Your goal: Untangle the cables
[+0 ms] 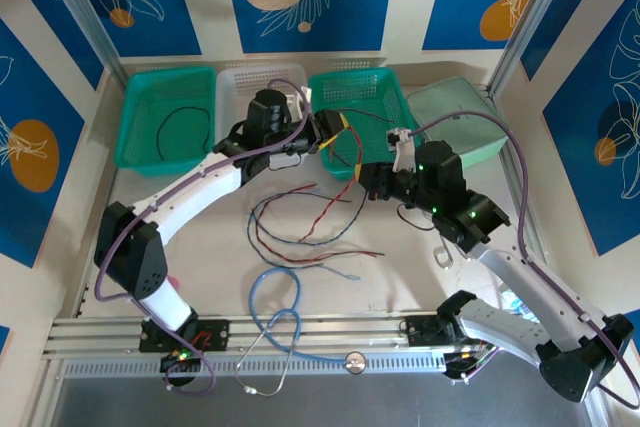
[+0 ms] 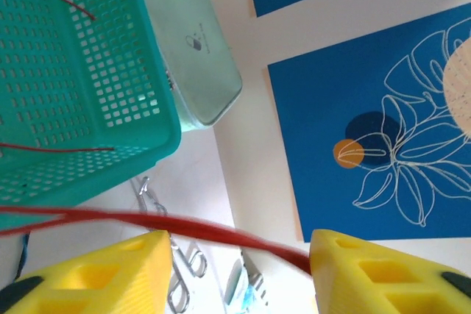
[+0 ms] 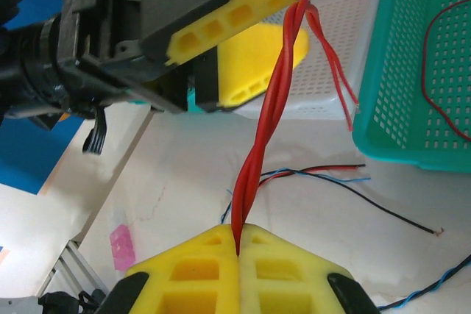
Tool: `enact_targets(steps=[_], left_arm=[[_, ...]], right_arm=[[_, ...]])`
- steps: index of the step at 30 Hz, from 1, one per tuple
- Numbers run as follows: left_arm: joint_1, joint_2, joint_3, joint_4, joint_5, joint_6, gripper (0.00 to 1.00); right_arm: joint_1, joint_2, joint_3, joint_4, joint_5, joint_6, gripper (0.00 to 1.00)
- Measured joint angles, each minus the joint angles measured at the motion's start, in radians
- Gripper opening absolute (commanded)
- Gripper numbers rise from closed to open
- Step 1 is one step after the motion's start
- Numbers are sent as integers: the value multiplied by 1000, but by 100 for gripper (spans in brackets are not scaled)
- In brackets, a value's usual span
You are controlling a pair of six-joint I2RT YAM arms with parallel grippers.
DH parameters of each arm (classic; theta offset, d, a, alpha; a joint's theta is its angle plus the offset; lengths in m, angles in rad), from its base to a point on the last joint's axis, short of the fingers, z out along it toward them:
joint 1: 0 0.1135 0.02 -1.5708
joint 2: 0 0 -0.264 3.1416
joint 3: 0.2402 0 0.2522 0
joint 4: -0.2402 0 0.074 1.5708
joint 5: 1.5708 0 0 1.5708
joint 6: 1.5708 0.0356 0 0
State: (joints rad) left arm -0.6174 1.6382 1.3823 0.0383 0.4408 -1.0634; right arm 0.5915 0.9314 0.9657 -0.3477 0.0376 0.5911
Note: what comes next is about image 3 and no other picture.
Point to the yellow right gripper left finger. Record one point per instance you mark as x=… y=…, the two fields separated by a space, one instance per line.
x=191 y=284

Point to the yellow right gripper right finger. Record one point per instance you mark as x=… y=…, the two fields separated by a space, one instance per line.
x=287 y=284

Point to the teal plastic basket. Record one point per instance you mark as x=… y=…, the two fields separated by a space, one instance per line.
x=191 y=100
x=404 y=152

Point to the pink pill box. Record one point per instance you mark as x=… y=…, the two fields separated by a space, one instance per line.
x=121 y=248

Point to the aluminium frame rail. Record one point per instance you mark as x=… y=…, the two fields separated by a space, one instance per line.
x=70 y=259

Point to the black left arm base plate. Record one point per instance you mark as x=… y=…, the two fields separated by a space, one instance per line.
x=55 y=303

